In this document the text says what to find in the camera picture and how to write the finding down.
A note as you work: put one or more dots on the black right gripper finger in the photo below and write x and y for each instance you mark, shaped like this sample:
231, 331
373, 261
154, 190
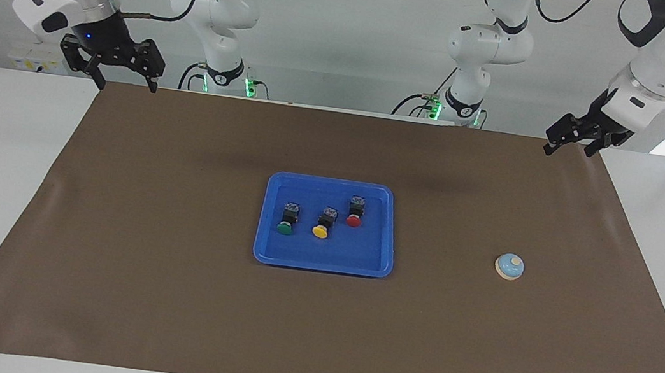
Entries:
156, 70
99, 80

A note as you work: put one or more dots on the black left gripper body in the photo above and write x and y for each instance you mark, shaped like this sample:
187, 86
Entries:
601, 119

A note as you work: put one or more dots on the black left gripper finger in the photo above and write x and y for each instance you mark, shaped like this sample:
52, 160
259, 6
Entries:
600, 143
561, 134

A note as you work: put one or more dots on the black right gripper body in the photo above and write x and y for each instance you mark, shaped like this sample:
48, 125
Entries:
104, 41

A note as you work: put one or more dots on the green push button switch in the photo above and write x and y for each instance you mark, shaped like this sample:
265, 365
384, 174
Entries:
284, 228

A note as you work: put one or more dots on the red push button switch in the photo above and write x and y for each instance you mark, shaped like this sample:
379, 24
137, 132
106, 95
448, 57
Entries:
354, 220

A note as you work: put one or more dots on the yellow push button switch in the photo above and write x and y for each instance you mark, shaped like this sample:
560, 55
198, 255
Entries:
320, 232

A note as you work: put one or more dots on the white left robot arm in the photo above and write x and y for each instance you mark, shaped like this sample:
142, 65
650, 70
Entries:
492, 47

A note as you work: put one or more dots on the light blue desk bell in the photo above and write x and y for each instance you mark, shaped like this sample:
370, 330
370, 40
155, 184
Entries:
509, 265

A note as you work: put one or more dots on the blue plastic tray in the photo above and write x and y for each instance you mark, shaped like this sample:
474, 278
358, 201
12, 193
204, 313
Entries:
356, 254

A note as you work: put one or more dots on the white power strip box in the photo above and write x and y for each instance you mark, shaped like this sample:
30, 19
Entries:
34, 60

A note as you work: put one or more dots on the brown table mat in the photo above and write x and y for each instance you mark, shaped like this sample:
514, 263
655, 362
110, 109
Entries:
314, 325

